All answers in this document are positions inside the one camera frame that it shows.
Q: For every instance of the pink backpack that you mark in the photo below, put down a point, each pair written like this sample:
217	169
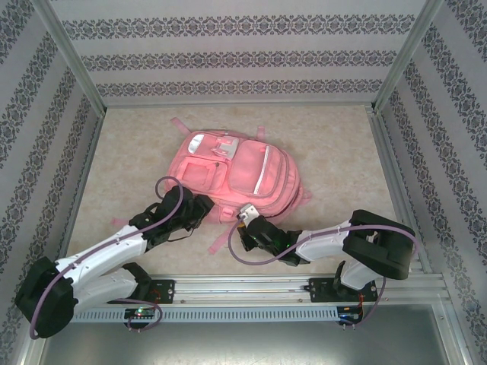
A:
236	171

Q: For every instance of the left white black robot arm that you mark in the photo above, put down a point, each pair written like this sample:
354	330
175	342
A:
99	251

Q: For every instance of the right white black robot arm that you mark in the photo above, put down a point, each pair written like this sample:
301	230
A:
323	241

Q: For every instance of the left small circuit board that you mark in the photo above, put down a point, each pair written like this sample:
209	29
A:
141	312

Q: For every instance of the small circuit board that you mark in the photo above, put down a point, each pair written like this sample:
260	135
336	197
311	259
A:
141	312
352	315

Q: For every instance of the grey sheet metal panel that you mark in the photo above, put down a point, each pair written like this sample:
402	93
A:
243	342

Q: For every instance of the right small circuit board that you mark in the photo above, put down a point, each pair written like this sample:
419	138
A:
352	315

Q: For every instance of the wide aluminium mounting rail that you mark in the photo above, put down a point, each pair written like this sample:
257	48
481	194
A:
243	289

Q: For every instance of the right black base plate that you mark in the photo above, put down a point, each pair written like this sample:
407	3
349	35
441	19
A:
319	291

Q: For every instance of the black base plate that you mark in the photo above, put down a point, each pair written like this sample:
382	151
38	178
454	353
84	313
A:
319	291
165	291

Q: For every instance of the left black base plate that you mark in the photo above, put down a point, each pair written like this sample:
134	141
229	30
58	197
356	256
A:
165	291

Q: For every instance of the aluminium frame post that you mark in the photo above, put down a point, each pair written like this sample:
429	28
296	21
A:
68	57
409	55

